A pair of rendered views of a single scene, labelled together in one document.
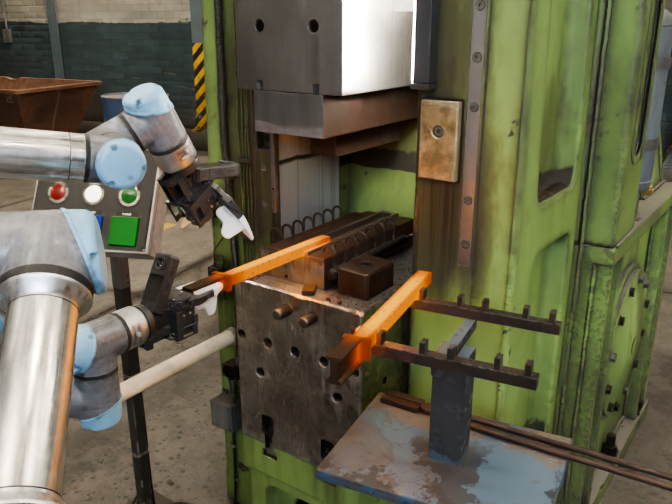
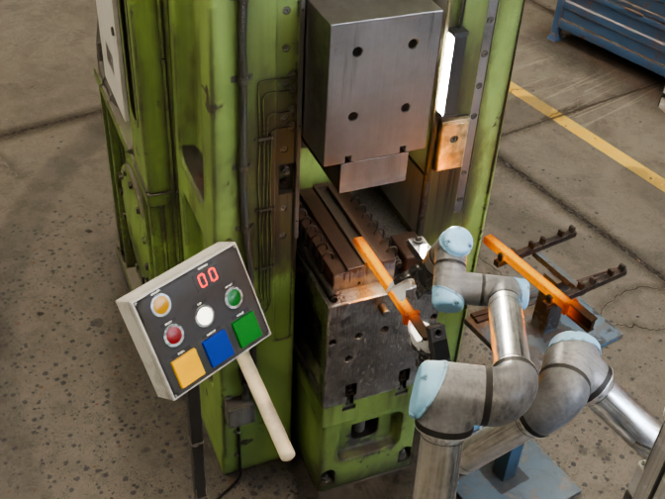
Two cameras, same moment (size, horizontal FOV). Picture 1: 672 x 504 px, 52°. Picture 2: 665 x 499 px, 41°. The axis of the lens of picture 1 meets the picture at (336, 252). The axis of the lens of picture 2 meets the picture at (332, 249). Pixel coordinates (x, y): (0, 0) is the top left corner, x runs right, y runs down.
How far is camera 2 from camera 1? 230 cm
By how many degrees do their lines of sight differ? 55
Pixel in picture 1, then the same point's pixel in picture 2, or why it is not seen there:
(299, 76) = (388, 144)
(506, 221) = (486, 175)
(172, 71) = not seen: outside the picture
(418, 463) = (545, 341)
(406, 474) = not seen: hidden behind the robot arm
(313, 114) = (398, 166)
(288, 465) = (366, 404)
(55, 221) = (588, 347)
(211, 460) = (163, 465)
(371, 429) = not seen: hidden behind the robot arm
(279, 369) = (367, 348)
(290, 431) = (372, 381)
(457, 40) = (467, 78)
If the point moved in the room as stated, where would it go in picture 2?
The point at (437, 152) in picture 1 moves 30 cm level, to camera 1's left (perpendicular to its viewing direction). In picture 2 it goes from (452, 151) to (404, 200)
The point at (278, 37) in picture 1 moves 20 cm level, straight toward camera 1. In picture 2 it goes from (371, 121) to (442, 144)
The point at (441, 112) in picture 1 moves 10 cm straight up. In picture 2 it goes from (457, 127) to (462, 96)
